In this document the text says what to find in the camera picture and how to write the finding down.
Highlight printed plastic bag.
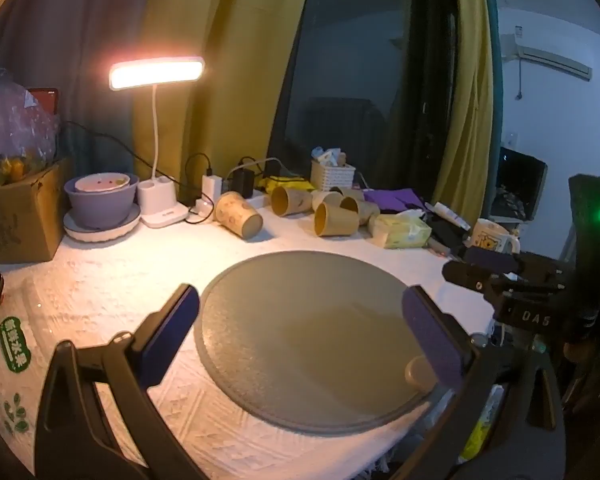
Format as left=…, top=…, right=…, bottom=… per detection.
left=0, top=304, right=37, bottom=442

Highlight yellow tissue pack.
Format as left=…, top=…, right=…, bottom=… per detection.
left=368, top=209, right=433, bottom=250

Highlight white textured tablecloth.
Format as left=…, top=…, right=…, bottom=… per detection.
left=0, top=194, right=497, bottom=479

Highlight round grey mat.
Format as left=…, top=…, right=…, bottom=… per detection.
left=193, top=251, right=496, bottom=433

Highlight white dish with spots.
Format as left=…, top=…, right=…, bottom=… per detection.
left=74, top=172, right=131, bottom=194

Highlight cartoon bear mug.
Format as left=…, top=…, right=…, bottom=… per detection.
left=467, top=218, right=522, bottom=257

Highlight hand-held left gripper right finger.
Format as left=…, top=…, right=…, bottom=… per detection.
left=395, top=285, right=566, bottom=480

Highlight purple bowl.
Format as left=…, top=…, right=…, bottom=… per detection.
left=63, top=172, right=141, bottom=230

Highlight cardboard box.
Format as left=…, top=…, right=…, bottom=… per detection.
left=0, top=157, right=74, bottom=265

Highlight white desk lamp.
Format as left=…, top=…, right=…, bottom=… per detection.
left=109, top=55, right=206, bottom=230

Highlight white cable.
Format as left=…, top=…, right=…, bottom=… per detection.
left=237, top=157, right=284, bottom=179

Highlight dark window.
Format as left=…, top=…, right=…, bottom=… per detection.
left=267, top=0, right=459, bottom=197

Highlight clear plastic bag of fruit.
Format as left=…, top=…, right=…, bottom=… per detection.
left=0, top=65, right=61, bottom=192

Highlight dark monitor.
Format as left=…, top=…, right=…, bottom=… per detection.
left=484, top=146, right=549, bottom=222

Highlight white charger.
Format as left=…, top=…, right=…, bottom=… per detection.
left=195, top=174, right=225, bottom=214

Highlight printed paper cup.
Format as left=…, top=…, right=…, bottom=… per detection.
left=214, top=190, right=265, bottom=241

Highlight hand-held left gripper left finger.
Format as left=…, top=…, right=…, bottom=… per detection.
left=34, top=283, right=211, bottom=480

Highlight white woven basket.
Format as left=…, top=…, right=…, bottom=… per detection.
left=310, top=159, right=357, bottom=194

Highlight black charger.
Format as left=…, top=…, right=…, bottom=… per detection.
left=229, top=168, right=256, bottom=200

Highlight brown paper cup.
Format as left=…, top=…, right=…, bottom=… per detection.
left=313, top=201, right=361, bottom=238
left=311, top=190, right=344, bottom=209
left=340, top=195, right=381, bottom=226
left=271, top=185, right=314, bottom=217

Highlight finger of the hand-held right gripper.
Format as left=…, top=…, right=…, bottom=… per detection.
left=441, top=260, right=520, bottom=307
left=461, top=246, right=531, bottom=276

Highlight white plate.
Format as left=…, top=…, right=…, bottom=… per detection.
left=62, top=203, right=142, bottom=245

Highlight grey curtain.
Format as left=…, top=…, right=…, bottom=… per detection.
left=0, top=0, right=172, bottom=177

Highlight yellow cloth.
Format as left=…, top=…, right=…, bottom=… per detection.
left=257, top=174, right=316, bottom=194

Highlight black cable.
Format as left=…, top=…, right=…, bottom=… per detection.
left=60, top=120, right=215, bottom=224

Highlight yellow curtain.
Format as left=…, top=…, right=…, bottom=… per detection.
left=132, top=0, right=317, bottom=197
left=432, top=0, right=496, bottom=222

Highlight white air conditioner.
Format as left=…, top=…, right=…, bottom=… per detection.
left=499, top=32, right=594, bottom=82

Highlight white tube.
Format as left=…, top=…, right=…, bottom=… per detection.
left=424, top=201, right=474, bottom=232

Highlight purple cloth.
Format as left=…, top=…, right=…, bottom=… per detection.
left=363, top=187, right=426, bottom=214

